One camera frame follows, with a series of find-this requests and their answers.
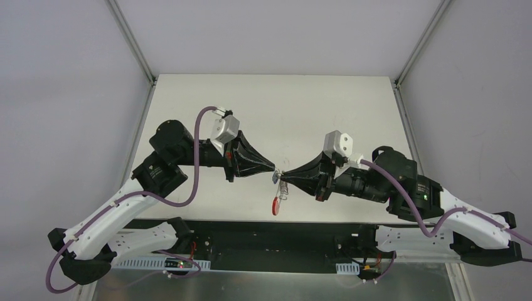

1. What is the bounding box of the metal key holder red handle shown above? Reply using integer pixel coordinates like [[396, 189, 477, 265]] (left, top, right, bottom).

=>
[[272, 169, 289, 216]]

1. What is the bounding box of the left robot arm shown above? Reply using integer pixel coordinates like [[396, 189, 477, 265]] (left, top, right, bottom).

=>
[[48, 116, 275, 285]]

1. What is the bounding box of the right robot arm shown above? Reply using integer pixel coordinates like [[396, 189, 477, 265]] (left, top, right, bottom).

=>
[[280, 146, 523, 267]]

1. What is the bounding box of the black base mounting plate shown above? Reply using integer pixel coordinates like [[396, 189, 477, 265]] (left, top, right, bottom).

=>
[[129, 219, 442, 275]]

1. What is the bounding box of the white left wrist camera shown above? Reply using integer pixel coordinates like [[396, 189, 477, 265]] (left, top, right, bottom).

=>
[[210, 107, 240, 156]]

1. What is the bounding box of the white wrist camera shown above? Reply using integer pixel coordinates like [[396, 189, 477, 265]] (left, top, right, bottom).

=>
[[323, 130, 364, 179], [210, 107, 240, 156]]

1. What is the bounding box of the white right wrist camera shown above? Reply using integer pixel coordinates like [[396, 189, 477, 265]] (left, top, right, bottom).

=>
[[323, 130, 364, 179]]

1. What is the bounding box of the right white cable duct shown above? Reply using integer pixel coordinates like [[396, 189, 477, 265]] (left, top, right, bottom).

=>
[[335, 262, 360, 275]]

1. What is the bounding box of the white cable duct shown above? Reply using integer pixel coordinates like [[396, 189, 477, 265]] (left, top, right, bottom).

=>
[[335, 262, 360, 275], [113, 256, 211, 272]]

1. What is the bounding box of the left white cable duct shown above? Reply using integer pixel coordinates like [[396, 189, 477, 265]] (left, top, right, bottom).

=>
[[113, 256, 211, 272]]

